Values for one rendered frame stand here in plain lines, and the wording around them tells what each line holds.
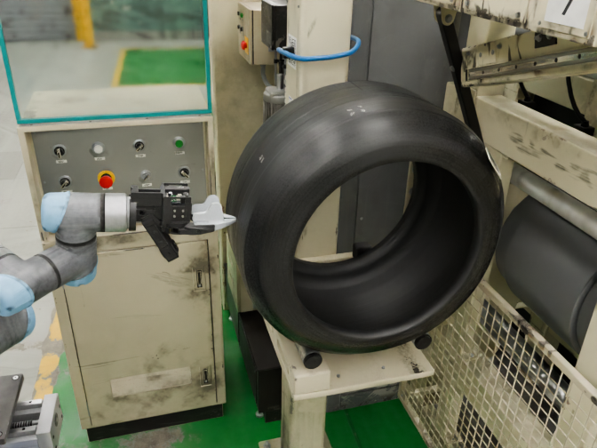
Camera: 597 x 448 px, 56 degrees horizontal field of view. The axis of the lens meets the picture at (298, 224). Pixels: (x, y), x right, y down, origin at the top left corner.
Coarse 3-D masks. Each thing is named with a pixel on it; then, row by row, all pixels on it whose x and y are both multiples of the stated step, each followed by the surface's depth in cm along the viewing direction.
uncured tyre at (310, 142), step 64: (320, 128) 105; (384, 128) 104; (448, 128) 109; (256, 192) 108; (320, 192) 104; (448, 192) 144; (256, 256) 110; (384, 256) 152; (448, 256) 142; (320, 320) 121; (384, 320) 141
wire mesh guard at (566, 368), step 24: (480, 288) 143; (504, 312) 134; (528, 336) 126; (480, 360) 148; (552, 360) 119; (408, 384) 194; (456, 384) 161; (504, 384) 138; (576, 384) 113; (408, 408) 195; (528, 408) 130; (456, 432) 165
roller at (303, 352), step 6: (300, 348) 132; (306, 348) 130; (300, 354) 131; (306, 354) 129; (312, 354) 128; (318, 354) 129; (306, 360) 128; (312, 360) 129; (318, 360) 129; (306, 366) 129; (312, 366) 130
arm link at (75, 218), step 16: (64, 192) 106; (48, 208) 102; (64, 208) 102; (80, 208) 103; (96, 208) 104; (48, 224) 102; (64, 224) 103; (80, 224) 104; (96, 224) 105; (64, 240) 106; (80, 240) 106
